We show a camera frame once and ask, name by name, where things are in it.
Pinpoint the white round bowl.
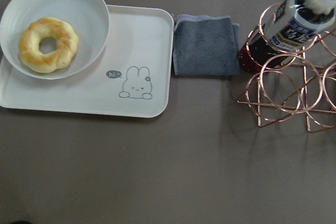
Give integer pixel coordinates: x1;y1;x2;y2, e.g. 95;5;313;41
1;0;110;80

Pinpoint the copper wire bottle rack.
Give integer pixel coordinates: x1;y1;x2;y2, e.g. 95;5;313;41
237;3;335;133

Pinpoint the folded grey cloth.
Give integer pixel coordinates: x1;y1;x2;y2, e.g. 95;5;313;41
173;14;240;76

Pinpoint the tea bottle in rack left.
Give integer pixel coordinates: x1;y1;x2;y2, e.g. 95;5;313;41
237;0;335;73

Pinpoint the golden baked donut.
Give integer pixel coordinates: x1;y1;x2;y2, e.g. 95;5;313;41
18;17;79;73

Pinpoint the white rabbit print tray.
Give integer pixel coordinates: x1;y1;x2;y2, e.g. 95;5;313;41
1;5;174;118

